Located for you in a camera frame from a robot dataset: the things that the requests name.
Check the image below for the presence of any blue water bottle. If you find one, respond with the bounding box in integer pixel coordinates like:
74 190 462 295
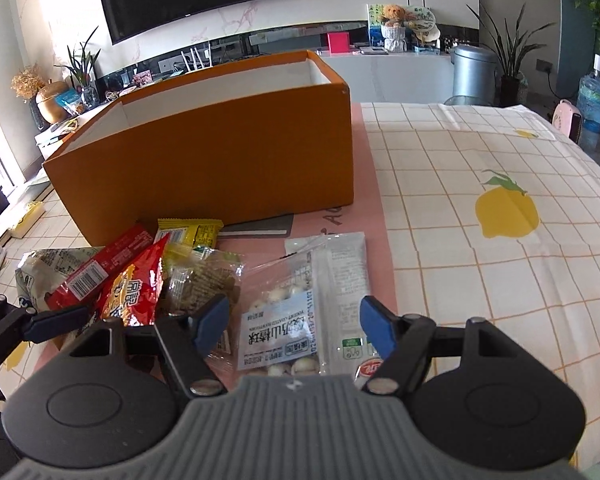
577 55 600 153

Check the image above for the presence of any dried flower bunch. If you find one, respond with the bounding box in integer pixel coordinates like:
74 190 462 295
11 65 46 101

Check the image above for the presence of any white snack packet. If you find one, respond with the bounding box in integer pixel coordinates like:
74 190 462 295
285 231 387 381

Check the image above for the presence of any clear packet of white balls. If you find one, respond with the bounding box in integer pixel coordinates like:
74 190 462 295
235 252 331 378

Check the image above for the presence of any orange cardboard box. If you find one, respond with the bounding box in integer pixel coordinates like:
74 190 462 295
42 50 356 247

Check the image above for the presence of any tall potted plant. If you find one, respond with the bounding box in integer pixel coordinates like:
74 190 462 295
467 2 556 108

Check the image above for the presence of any grey card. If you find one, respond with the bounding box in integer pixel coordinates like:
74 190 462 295
217 212 295 238

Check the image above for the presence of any long leaf potted plant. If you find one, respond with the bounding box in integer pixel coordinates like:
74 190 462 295
55 25 103 107

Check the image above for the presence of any gold pot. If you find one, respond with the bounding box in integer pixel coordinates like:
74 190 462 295
36 80 73 125

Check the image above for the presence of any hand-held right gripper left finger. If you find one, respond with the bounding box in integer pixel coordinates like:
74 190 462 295
70 294 231 398

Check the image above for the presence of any white green snack bag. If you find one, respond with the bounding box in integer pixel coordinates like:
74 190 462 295
15 247 106 311

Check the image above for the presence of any silver trash can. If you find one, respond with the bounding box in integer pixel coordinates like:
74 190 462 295
450 44 498 107

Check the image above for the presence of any transparent chair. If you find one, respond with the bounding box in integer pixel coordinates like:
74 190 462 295
442 94 487 107

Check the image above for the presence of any round paper fan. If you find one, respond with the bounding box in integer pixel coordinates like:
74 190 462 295
405 7 438 32

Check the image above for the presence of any white router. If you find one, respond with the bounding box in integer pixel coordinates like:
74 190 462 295
180 45 212 70

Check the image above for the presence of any blue packet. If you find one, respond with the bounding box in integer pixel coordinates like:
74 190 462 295
55 89 81 112

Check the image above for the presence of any brown teddy bear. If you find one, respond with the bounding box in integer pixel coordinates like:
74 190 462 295
381 4 408 28

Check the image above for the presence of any lemon print checked tablecloth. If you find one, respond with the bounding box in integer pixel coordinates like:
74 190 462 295
0 102 600 471

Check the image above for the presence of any pink red box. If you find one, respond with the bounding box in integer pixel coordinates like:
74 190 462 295
327 31 352 55

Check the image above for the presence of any long red snack packet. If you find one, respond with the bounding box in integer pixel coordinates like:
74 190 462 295
45 225 156 311

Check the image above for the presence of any pink heater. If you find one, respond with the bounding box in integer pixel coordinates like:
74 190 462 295
552 100 586 143

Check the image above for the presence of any yellow snack packet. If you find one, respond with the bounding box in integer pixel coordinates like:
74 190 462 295
156 217 224 251

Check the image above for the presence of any clear greenish snack packet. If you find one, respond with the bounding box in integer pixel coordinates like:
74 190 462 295
160 244 246 317

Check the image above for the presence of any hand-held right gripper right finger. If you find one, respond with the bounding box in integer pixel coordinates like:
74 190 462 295
359 295 531 396

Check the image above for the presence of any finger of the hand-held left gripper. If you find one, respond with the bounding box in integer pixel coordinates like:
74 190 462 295
0 296 91 358

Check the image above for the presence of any red orange patterned snack packet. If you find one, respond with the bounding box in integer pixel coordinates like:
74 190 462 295
97 235 170 328

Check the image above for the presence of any white knitted basket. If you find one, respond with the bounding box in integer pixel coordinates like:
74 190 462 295
382 25 409 53

